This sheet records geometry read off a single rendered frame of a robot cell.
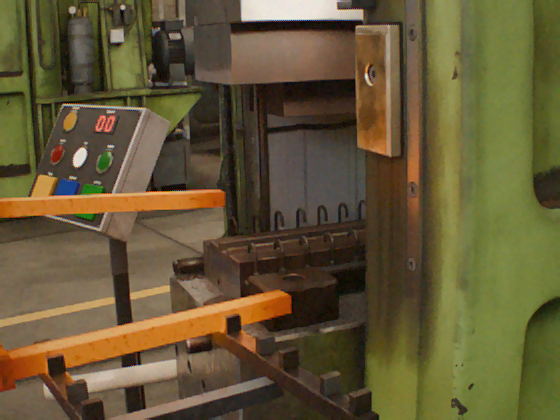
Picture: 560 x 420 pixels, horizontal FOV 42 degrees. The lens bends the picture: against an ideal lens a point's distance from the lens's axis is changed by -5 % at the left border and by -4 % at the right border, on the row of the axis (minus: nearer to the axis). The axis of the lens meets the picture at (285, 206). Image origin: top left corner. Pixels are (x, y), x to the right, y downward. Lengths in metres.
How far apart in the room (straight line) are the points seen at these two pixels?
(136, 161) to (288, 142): 0.34
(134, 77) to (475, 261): 5.49
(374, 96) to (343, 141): 0.54
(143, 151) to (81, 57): 4.47
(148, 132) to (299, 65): 0.54
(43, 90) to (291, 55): 4.91
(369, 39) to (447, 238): 0.28
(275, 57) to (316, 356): 0.46
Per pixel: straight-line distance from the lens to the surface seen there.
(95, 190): 1.66
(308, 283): 1.15
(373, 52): 1.02
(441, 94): 0.94
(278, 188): 1.51
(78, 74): 6.11
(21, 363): 0.82
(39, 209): 1.10
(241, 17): 1.13
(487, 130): 0.90
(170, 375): 1.73
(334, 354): 1.18
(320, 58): 1.23
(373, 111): 1.02
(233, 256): 1.26
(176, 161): 6.77
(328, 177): 1.55
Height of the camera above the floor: 1.35
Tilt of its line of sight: 13 degrees down
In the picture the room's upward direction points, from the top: 2 degrees counter-clockwise
